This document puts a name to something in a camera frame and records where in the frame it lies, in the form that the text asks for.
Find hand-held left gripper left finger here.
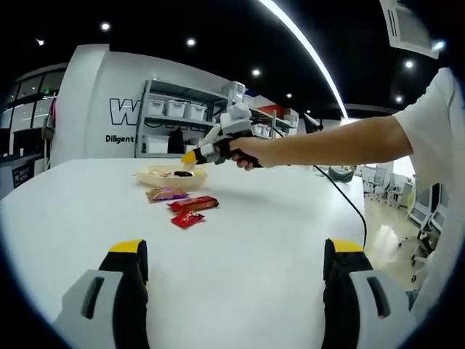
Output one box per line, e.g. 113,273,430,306
52,238,150,349

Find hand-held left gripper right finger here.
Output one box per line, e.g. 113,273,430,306
323,238,419,349

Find cream food container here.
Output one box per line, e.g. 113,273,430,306
133,164,209,190

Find brown purple snack packet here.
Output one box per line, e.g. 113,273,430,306
145,186,190,201

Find small red snack packet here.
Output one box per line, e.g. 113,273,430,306
170,212,206,228

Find person's right hand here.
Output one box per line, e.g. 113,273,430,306
230,137,272,172

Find black bag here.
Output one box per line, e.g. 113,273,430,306
167,129,185,154

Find white cardboard box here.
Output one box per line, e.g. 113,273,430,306
147,136,170,153

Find group of white storage bins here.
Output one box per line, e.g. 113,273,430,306
147,80,301,137

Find metal shelf rack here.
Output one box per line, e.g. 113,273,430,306
136,78,302,159

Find long ceiling light strip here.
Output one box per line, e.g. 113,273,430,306
259,0,352,119

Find row of white office chairs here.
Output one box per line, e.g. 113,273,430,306
363,165,446,283

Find dark grey object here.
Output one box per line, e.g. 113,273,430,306
328,166,353,185

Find hanging bags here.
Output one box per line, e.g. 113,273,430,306
41,96,57,134

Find round ceiling spotlights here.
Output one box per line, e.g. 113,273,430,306
36,21,415,104

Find black monitor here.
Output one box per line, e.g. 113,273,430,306
12,129,44,156

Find dark reception counter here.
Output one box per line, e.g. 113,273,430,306
0,151,47,192

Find ceiling air conditioner unit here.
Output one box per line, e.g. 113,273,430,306
379,0,447,60

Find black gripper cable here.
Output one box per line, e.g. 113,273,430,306
312,163,367,250

